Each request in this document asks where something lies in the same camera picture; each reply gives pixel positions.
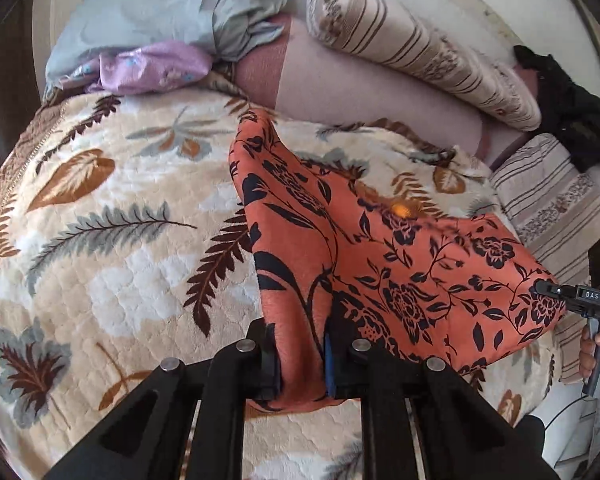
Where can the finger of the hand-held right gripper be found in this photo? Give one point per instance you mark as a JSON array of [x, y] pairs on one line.
[[552, 292]]

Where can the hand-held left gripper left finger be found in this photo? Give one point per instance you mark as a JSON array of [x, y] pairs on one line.
[[220, 400]]

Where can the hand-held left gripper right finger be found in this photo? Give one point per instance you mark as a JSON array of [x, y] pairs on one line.
[[331, 365]]

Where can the orange floral blouse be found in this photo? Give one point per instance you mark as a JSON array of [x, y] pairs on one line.
[[380, 280]]

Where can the person's right hand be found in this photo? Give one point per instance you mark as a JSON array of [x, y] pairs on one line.
[[587, 355]]

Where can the striped floral cushion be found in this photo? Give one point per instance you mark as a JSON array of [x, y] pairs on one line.
[[550, 200]]

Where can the black cloth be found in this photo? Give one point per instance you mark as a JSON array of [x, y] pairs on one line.
[[570, 110]]

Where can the leaf print quilted blanket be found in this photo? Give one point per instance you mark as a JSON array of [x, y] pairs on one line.
[[120, 240]]

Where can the striped bolster pillow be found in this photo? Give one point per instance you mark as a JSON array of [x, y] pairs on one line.
[[420, 50]]

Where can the pink bed sheet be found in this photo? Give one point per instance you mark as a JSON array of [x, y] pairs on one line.
[[360, 90]]

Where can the purple floral cloth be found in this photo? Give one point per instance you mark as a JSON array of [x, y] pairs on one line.
[[155, 65]]

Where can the grey pillow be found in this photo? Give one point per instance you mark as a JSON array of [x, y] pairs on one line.
[[165, 5]]

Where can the brown wooden frame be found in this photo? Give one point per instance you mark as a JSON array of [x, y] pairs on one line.
[[15, 75]]

